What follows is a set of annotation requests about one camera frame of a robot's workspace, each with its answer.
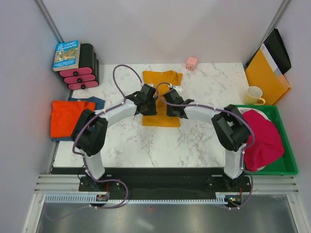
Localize mustard yellow t shirt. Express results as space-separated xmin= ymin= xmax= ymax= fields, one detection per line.
xmin=141 ymin=69 xmax=183 ymax=128

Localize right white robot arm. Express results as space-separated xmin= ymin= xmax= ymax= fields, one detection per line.
xmin=163 ymin=88 xmax=255 ymax=191

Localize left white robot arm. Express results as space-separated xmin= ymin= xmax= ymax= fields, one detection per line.
xmin=71 ymin=84 xmax=157 ymax=191

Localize pink cube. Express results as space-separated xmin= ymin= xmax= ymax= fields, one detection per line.
xmin=186 ymin=56 xmax=198 ymax=71

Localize blue folded t shirt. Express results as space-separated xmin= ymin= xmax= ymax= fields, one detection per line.
xmin=51 ymin=96 xmax=106 ymax=142

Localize black pink drawer organizer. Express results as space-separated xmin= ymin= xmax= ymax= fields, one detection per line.
xmin=59 ymin=43 xmax=99 ymax=90

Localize white cloth in bin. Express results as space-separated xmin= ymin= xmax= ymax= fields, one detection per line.
xmin=238 ymin=107 xmax=270 ymax=121

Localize pale yellow mug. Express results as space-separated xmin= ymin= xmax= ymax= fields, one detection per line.
xmin=243 ymin=86 xmax=266 ymax=105

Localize orange folded t shirt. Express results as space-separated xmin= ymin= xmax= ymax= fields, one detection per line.
xmin=50 ymin=100 xmax=96 ymax=139

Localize orange envelope folder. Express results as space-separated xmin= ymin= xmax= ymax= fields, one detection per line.
xmin=245 ymin=44 xmax=291 ymax=105

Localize blue treehouse book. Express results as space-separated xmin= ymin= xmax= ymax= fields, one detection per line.
xmin=52 ymin=40 xmax=80 ymax=72

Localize magenta t shirt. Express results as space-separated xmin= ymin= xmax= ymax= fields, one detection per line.
xmin=242 ymin=110 xmax=285 ymax=172

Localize black white folder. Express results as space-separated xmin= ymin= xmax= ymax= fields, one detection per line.
xmin=245 ymin=28 xmax=292 ymax=76

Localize green plastic bin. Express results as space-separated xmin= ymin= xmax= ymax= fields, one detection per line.
xmin=237 ymin=105 xmax=298 ymax=175

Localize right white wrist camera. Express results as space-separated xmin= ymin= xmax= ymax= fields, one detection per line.
xmin=169 ymin=84 xmax=183 ymax=95

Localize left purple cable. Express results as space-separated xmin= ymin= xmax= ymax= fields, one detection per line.
xmin=72 ymin=64 xmax=144 ymax=182

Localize purple cable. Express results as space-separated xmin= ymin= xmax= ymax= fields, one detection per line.
xmin=155 ymin=82 xmax=256 ymax=172
xmin=72 ymin=64 xmax=144 ymax=182

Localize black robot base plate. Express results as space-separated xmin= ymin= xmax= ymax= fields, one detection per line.
xmin=79 ymin=168 xmax=251 ymax=200

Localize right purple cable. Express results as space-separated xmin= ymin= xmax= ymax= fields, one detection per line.
xmin=155 ymin=82 xmax=256 ymax=172

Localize white slotted cable duct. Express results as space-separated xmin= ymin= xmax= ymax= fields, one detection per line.
xmin=44 ymin=194 xmax=233 ymax=205

